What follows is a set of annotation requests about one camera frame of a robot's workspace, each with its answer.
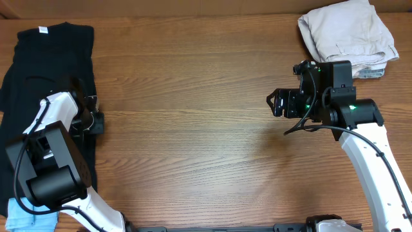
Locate black t-shirt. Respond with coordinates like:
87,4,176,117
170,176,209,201
1,23,97,215

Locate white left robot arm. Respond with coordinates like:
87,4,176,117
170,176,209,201
6,92,134,232

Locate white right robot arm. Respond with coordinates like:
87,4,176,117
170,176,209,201
267,61,411,231

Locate folded denim jeans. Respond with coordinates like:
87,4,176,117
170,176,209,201
355,68,385,79

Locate folded beige trousers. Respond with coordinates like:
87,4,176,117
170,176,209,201
298,0,399,79

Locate light blue t-shirt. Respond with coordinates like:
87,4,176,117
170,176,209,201
5,198,59,232

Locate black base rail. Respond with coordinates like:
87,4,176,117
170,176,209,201
136,214,363,232

